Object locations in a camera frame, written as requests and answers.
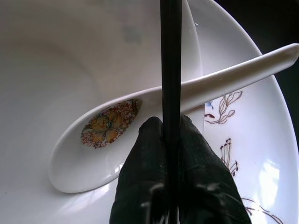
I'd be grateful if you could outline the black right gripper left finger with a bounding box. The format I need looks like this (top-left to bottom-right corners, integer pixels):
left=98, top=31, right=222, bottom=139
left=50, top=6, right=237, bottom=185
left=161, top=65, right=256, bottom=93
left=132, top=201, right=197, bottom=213
left=111, top=116, right=169, bottom=224

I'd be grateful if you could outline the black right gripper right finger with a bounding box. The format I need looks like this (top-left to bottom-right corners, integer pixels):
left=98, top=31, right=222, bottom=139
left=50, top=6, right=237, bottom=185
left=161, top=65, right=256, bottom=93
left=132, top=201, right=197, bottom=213
left=178, top=115, right=252, bottom=224

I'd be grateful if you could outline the white ceramic bowl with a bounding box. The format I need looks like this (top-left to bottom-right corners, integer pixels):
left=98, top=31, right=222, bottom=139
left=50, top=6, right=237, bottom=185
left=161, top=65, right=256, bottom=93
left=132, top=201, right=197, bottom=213
left=0, top=0, right=206, bottom=224

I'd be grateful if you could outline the black chopstick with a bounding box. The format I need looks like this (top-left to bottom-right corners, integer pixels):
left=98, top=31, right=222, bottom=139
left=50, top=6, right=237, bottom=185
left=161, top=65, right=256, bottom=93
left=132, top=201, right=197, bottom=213
left=171, top=0, right=183, bottom=224
left=160, top=0, right=175, bottom=224

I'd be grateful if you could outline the white floral ceramic spoon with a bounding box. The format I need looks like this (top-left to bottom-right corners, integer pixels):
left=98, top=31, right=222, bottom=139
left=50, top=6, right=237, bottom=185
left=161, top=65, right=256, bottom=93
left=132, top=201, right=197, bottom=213
left=48, top=42, right=299, bottom=194

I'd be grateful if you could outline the large white floral plate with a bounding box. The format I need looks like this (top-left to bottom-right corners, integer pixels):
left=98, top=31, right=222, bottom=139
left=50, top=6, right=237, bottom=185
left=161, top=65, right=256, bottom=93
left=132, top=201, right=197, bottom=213
left=186, top=0, right=295, bottom=224

